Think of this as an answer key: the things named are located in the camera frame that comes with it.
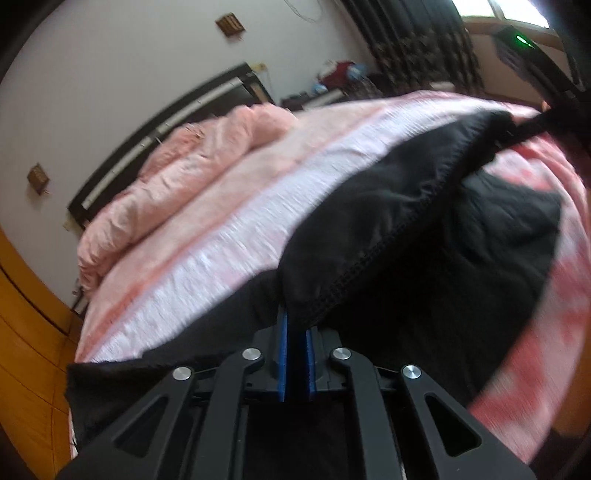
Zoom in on black padded pants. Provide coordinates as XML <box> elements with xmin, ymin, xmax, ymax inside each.
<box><xmin>65</xmin><ymin>111</ymin><xmax>561</xmax><ymax>448</ymax></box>

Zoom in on pink patterned bed blanket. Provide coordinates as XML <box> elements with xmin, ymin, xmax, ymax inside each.
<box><xmin>75</xmin><ymin>91</ymin><xmax>590</xmax><ymax>461</ymax></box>

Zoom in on dark patterned curtain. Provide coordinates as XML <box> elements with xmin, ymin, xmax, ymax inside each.
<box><xmin>342</xmin><ymin>0</ymin><xmax>484</xmax><ymax>96</ymax></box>

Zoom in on red clothes pile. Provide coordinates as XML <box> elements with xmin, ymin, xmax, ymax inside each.
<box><xmin>317</xmin><ymin>60</ymin><xmax>368</xmax><ymax>89</ymax></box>

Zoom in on pink crumpled duvet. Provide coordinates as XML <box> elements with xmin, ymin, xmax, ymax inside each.
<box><xmin>77</xmin><ymin>103</ymin><xmax>297</xmax><ymax>298</ymax></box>

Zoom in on orange wooden wardrobe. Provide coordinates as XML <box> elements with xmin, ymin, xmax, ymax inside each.
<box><xmin>1</xmin><ymin>235</ymin><xmax>81</xmax><ymax>479</ymax></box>

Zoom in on dark nightstand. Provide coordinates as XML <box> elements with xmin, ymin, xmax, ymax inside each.
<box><xmin>280</xmin><ymin>89</ymin><xmax>349</xmax><ymax>112</ymax></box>

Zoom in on dark wooden headboard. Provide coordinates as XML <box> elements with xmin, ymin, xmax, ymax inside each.
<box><xmin>68</xmin><ymin>63</ymin><xmax>273</xmax><ymax>229</ymax></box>

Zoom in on brown wall switch plate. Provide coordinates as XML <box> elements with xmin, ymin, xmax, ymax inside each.
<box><xmin>215</xmin><ymin>13</ymin><xmax>245</xmax><ymax>38</ymax></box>

